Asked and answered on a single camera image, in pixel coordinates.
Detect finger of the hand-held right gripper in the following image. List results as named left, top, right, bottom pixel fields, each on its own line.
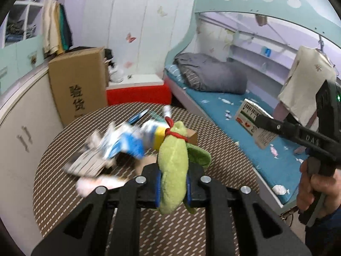
left=250, top=115, right=309, bottom=146

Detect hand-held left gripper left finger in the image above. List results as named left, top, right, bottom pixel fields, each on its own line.
left=30, top=164, right=163, bottom=256

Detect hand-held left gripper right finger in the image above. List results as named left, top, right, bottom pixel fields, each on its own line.
left=186, top=165, right=313, bottom=256

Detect green plush toy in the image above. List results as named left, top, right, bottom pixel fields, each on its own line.
left=156, top=121, right=212, bottom=215

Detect white carton with green print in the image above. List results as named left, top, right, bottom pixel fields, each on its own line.
left=234, top=99, right=279, bottom=150

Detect blue white plastic wrapper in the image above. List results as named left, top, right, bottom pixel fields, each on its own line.
left=100, top=127, right=146, bottom=162

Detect yellow blue can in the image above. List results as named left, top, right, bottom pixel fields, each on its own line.
left=141, top=121, right=168, bottom=150

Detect pink tissue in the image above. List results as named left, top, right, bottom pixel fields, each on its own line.
left=76, top=175, right=126, bottom=197

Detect small cardboard box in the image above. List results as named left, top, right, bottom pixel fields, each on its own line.
left=186, top=128, right=198, bottom=145

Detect white striped wrapper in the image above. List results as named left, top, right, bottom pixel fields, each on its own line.
left=62, top=149, right=116, bottom=179

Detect person's right hand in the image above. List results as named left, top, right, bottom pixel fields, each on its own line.
left=296, top=161, right=341, bottom=215

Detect beige hanging shirt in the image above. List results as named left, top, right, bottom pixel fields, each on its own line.
left=277, top=45, right=337, bottom=127

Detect blue pen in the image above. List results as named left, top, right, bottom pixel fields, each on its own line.
left=127, top=109, right=150, bottom=125

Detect blue bed mattress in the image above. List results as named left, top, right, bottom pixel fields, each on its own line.
left=166, top=64, right=307, bottom=205

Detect clothes hanger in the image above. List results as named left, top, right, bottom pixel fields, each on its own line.
left=316, top=33, right=341, bottom=76

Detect brown dotted tablecloth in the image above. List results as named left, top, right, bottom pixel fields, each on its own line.
left=32, top=104, right=260, bottom=256

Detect grey duvet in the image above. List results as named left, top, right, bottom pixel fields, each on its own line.
left=173, top=53, right=248, bottom=95

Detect red covered bench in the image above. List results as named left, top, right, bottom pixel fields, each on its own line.
left=106, top=73, right=172, bottom=107

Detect person's blue trousers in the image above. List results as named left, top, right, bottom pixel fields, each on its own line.
left=304, top=205, right=341, bottom=256

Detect light blue pillow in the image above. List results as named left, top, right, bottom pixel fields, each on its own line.
left=169, top=64, right=185, bottom=82

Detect large cardboard box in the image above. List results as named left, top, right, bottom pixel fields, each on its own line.
left=48, top=47, right=110, bottom=127

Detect white curved cupboard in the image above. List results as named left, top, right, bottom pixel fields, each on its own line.
left=0, top=63, right=65, bottom=236

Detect teal hanging cloth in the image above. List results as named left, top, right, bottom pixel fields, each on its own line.
left=59, top=4, right=73, bottom=51

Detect mint drawer cabinet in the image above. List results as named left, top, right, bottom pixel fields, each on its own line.
left=0, top=35, right=45, bottom=94

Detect beige hanging cloth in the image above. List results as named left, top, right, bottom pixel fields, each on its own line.
left=43, top=0, right=64, bottom=57

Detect folded denim clothes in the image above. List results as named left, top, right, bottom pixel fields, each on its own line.
left=5, top=20, right=37, bottom=42

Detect white cubby shelf unit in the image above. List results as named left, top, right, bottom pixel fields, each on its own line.
left=0, top=0, right=67, bottom=49

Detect lavender wall shelf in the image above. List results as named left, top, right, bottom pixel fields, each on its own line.
left=228, top=44, right=297, bottom=73

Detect teal bunk bed frame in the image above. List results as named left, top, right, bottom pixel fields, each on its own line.
left=162, top=0, right=341, bottom=216

